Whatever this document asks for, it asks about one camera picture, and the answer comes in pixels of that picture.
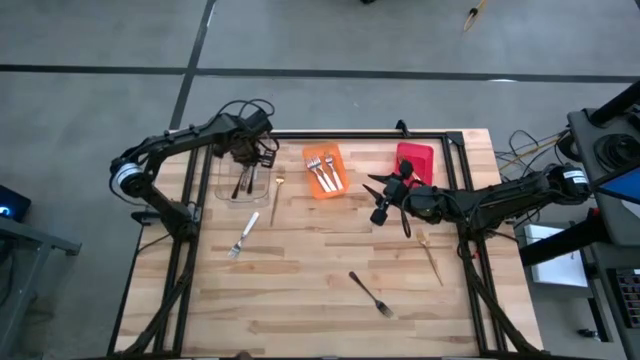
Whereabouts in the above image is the grey cart table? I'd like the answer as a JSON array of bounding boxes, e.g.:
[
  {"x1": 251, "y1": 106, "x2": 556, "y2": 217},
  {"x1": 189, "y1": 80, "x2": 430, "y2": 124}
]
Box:
[{"x1": 567, "y1": 107, "x2": 640, "y2": 246}]

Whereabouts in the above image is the yellow floor tool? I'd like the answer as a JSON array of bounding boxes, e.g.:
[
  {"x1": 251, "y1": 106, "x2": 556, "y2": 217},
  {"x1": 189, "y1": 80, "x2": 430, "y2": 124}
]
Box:
[{"x1": 463, "y1": 0, "x2": 489, "y2": 32}]

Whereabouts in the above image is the black cable coil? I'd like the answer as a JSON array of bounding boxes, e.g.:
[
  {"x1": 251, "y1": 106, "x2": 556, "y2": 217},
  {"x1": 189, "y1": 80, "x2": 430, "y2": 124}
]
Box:
[{"x1": 593, "y1": 133, "x2": 640, "y2": 174}]

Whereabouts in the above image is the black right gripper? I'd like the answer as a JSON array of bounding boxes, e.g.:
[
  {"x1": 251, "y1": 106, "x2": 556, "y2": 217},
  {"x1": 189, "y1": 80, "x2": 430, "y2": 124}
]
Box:
[{"x1": 361, "y1": 158, "x2": 416, "y2": 227}]

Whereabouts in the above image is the black stand beam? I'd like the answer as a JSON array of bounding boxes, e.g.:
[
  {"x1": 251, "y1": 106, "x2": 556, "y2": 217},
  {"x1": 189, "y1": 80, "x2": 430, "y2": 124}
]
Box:
[{"x1": 518, "y1": 207, "x2": 619, "y2": 269}]

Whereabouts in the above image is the black aluminium table frame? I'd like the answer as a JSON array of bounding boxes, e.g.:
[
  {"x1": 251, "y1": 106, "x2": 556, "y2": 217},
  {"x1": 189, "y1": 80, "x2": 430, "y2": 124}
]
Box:
[{"x1": 108, "y1": 128, "x2": 541, "y2": 360}]

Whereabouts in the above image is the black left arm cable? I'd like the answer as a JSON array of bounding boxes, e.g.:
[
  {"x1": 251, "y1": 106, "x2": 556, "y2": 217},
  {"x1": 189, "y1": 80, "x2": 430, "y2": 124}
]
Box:
[{"x1": 214, "y1": 98, "x2": 277, "y2": 132}]

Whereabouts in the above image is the grey side desk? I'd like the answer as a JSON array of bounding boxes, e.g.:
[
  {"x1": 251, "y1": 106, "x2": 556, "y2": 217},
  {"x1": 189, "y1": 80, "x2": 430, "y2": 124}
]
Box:
[{"x1": 0, "y1": 214, "x2": 84, "y2": 360}]

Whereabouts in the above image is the clear plastic bin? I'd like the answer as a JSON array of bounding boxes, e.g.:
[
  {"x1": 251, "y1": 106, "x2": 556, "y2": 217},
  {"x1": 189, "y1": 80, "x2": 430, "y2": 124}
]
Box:
[{"x1": 213, "y1": 130, "x2": 274, "y2": 204}]

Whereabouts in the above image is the black box with blue light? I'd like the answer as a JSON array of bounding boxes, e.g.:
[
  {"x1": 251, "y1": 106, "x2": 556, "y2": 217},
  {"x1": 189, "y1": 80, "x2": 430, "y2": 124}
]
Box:
[{"x1": 0, "y1": 183, "x2": 32, "y2": 224}]

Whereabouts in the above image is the red plastic bin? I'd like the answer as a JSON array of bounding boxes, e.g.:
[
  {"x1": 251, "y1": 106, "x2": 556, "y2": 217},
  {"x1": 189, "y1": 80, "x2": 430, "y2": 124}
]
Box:
[{"x1": 394, "y1": 141, "x2": 435, "y2": 187}]

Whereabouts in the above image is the monitor with blue screen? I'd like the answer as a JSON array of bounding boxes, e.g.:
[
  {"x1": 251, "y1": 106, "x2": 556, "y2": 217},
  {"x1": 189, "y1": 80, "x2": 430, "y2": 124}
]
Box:
[{"x1": 597, "y1": 167, "x2": 640, "y2": 204}]

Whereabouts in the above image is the black keyboard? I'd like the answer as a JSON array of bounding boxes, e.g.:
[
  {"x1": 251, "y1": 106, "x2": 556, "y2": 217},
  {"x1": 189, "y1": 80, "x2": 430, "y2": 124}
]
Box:
[{"x1": 615, "y1": 268, "x2": 640, "y2": 329}]

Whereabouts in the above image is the white box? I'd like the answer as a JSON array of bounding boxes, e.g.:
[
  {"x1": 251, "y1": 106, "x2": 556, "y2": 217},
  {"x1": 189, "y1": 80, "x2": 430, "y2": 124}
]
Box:
[{"x1": 523, "y1": 223, "x2": 590, "y2": 289}]

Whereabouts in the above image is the grey keyboard desk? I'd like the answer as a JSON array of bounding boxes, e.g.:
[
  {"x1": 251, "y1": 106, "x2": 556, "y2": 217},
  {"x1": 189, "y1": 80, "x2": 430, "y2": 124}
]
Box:
[{"x1": 582, "y1": 239, "x2": 640, "y2": 360}]

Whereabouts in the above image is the orange plastic bin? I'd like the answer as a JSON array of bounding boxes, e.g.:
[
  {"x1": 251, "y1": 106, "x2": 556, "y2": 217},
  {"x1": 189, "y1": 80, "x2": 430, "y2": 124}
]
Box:
[{"x1": 302, "y1": 142, "x2": 351, "y2": 200}]

